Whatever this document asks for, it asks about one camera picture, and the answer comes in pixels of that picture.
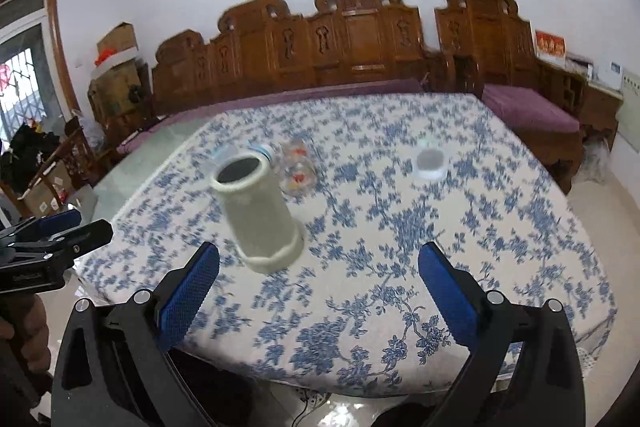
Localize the dark bag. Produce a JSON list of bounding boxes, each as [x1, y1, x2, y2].
[[0, 124, 62, 194]]

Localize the carved wooden sofa bench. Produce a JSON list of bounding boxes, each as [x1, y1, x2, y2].
[[150, 0, 457, 118]]

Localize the black cable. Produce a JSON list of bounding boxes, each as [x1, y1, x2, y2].
[[291, 386, 322, 427]]

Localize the open cardboard box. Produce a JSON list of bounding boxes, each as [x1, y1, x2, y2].
[[22, 161, 77, 216]]

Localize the red card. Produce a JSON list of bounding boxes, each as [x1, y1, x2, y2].
[[534, 29, 566, 58]]

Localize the stacked cardboard boxes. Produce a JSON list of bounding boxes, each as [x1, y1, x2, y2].
[[88, 57, 154, 135]]

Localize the white wall sheet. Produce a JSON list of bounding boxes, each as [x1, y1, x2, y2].
[[617, 69, 640, 154]]

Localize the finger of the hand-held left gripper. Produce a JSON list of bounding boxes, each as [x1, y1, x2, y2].
[[0, 209, 82, 249], [10, 219, 114, 269]]

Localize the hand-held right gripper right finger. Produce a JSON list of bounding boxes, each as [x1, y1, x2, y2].
[[417, 241, 587, 427]]

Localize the long purple seat cushion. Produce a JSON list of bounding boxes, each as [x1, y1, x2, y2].
[[116, 78, 427, 156]]

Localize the cream white cup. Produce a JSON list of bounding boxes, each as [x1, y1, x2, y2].
[[208, 149, 305, 276]]

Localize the carved wooden armchair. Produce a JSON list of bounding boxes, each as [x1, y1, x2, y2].
[[434, 0, 587, 194]]

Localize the wooden side cabinet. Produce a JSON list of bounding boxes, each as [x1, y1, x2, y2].
[[537, 57, 626, 138]]

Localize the person's left hand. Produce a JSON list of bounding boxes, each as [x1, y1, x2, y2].
[[0, 294, 53, 376]]

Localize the window with metal grille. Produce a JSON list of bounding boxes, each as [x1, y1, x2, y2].
[[0, 23, 67, 144]]

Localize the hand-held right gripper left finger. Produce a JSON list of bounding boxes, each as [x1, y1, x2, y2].
[[51, 241, 221, 427]]

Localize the square purple seat cushion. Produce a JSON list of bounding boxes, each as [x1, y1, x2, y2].
[[481, 84, 582, 134]]

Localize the white box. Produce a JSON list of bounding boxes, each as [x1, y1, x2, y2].
[[597, 57, 624, 88]]

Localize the blue floral tablecloth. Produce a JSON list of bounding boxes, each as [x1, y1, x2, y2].
[[75, 93, 618, 399]]

